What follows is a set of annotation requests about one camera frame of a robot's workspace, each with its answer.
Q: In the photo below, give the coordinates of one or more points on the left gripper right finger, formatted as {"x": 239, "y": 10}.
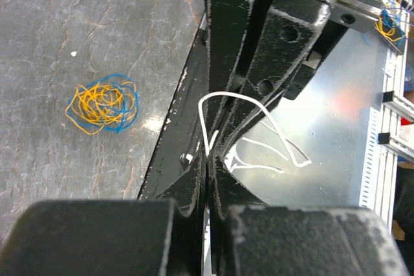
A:
{"x": 250, "y": 237}

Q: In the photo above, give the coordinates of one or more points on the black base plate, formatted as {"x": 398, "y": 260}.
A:
{"x": 181, "y": 130}

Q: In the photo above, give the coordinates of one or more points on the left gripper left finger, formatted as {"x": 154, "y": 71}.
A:
{"x": 160, "y": 236}

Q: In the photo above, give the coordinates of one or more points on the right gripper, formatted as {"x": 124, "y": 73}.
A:
{"x": 255, "y": 45}

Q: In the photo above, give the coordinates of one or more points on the slotted cable duct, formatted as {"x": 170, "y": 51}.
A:
{"x": 370, "y": 165}

